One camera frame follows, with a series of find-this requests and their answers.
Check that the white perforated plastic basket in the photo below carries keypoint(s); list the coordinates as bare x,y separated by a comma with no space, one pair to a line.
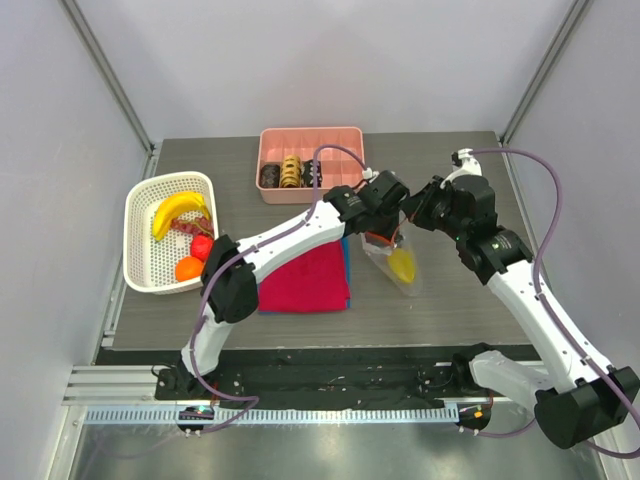
148,265

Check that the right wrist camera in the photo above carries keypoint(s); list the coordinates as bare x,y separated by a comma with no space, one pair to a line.
464,163

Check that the yellow patterned rolled item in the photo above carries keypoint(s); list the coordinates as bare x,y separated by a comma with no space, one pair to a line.
290,172

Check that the orange fake fruit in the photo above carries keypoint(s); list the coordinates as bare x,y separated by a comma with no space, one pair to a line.
188,268

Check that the purple fake grape bunch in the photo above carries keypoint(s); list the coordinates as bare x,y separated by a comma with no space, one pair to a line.
197,226

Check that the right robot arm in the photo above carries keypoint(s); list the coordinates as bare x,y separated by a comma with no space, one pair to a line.
581,394

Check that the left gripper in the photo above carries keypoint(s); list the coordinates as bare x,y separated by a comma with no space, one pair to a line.
395,214

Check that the dark brown rolled item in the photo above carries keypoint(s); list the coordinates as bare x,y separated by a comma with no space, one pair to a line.
269,176

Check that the red folded shirt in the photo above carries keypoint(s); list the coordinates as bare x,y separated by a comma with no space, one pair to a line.
310,285

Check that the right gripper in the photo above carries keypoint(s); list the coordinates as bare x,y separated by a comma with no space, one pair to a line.
420,209

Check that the yellow fake banana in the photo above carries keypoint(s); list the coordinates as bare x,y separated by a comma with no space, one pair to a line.
175,206

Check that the pink divided plastic tray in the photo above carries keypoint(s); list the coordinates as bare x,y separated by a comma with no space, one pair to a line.
337,167

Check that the yellow fake star fruit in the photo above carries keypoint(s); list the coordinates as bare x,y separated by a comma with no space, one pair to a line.
401,263

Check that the black floral rolled item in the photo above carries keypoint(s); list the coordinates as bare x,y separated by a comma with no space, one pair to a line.
311,174

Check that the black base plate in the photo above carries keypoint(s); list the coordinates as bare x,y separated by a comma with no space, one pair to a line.
388,378

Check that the red fake fruit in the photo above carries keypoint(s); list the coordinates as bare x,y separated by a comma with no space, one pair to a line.
201,247

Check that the clear zip top bag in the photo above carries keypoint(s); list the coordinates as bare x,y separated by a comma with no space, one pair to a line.
391,250

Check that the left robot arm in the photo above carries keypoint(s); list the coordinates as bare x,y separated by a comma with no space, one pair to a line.
235,269

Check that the blue folded cloth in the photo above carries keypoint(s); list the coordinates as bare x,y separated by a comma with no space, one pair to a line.
347,270

